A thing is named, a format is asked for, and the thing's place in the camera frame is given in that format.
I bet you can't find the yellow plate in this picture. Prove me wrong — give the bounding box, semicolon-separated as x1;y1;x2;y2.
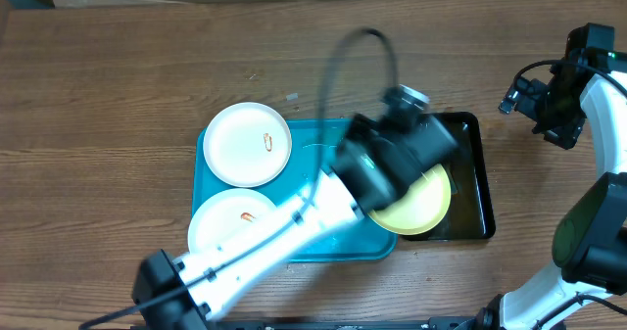
369;165;452;236

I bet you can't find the white plate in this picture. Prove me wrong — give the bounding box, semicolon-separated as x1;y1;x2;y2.
202;102;292;188
187;188;276;253

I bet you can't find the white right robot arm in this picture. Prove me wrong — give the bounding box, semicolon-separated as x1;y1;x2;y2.
461;23;626;329

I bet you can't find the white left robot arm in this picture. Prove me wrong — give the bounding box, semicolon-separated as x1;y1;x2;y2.
132;86;458;329

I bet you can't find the blue plastic tray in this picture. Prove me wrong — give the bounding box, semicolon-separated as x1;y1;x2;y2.
191;118;398;263

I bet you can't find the black water tray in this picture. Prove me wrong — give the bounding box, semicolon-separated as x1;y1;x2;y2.
402;112;496;242

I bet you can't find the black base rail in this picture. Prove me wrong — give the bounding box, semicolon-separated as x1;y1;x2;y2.
214;316;480;330

